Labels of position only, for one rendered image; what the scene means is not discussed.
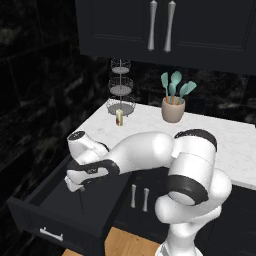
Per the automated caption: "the black base cupboard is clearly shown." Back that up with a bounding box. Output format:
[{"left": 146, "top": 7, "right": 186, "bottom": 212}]
[{"left": 196, "top": 183, "right": 256, "bottom": 256}]

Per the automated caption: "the teal spatula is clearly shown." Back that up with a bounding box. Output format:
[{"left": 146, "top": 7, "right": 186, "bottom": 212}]
[
  {"left": 167, "top": 82, "right": 178, "bottom": 99},
  {"left": 160, "top": 71, "right": 170, "bottom": 98},
  {"left": 185, "top": 80, "right": 198, "bottom": 96},
  {"left": 177, "top": 83, "right": 190, "bottom": 100},
  {"left": 170, "top": 70, "right": 183, "bottom": 86}
]

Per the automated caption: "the silver base cupboard handle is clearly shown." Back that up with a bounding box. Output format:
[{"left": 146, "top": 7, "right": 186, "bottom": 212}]
[
  {"left": 130, "top": 183, "right": 138, "bottom": 209},
  {"left": 142, "top": 187, "right": 150, "bottom": 213}
]

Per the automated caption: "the beige utensil pot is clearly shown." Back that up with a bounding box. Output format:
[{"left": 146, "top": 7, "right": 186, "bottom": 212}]
[{"left": 160, "top": 96, "right": 187, "bottom": 124}]

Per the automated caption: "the silver drawer handle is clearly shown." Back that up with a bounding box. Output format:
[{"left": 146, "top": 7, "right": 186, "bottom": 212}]
[{"left": 38, "top": 226, "right": 65, "bottom": 242}]

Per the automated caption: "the black open drawer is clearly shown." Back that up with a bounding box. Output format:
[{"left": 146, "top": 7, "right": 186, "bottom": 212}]
[{"left": 6, "top": 153, "right": 135, "bottom": 256}]

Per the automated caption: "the black base cupboard door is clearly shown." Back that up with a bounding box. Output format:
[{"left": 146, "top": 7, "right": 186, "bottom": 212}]
[
  {"left": 138, "top": 167, "right": 175, "bottom": 245},
  {"left": 112, "top": 171, "right": 141, "bottom": 235}
]

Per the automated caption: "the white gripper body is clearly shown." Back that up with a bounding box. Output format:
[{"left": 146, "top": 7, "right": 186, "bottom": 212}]
[{"left": 64, "top": 169, "right": 88, "bottom": 193}]

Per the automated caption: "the three-tier wire stand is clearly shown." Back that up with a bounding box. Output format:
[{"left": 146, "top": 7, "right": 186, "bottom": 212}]
[{"left": 105, "top": 57, "right": 137, "bottom": 118}]

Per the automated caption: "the silver wall cupboard handle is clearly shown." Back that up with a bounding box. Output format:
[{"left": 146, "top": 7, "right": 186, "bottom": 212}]
[
  {"left": 147, "top": 0, "right": 159, "bottom": 52},
  {"left": 162, "top": 0, "right": 177, "bottom": 54}
]

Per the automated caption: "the black wall cupboard door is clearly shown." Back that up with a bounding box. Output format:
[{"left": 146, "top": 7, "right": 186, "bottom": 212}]
[
  {"left": 74, "top": 0, "right": 162, "bottom": 65},
  {"left": 159, "top": 0, "right": 256, "bottom": 76}
]

